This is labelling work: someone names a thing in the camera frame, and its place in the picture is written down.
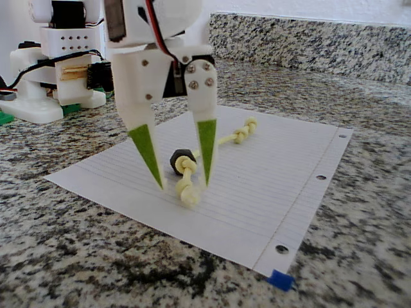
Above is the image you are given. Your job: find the black hex nut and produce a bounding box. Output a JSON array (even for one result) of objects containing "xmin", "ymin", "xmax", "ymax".
[{"xmin": 170, "ymin": 148, "xmax": 197, "ymax": 174}]

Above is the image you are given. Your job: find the yellow knotted cord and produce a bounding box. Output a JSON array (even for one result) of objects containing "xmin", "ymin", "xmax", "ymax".
[{"xmin": 175, "ymin": 117, "xmax": 258, "ymax": 209}]

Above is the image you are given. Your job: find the lined paper sheet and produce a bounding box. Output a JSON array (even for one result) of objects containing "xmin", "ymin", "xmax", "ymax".
[{"xmin": 44, "ymin": 105, "xmax": 354, "ymax": 277}]

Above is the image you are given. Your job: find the granite backsplash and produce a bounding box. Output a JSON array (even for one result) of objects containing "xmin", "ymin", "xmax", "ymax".
[{"xmin": 207, "ymin": 12, "xmax": 411, "ymax": 85}]

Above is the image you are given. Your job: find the blue tape piece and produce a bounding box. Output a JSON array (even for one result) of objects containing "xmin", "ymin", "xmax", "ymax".
[{"xmin": 265, "ymin": 268, "xmax": 296, "ymax": 292}]

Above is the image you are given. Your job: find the red black gripper servo wire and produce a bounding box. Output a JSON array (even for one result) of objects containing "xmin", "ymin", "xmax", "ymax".
[{"xmin": 144, "ymin": 0, "xmax": 180, "ymax": 70}]

